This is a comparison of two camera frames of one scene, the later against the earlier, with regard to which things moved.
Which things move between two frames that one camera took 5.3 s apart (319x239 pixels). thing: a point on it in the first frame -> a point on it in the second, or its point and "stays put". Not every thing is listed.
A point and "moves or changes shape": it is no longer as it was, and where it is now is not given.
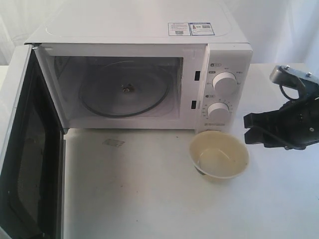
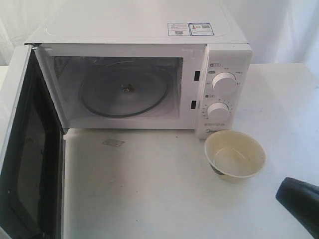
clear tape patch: [113, 142] stays put
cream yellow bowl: [219, 155] moves or changes shape
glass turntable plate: [125, 88] stays put
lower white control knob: [218, 112] stays put
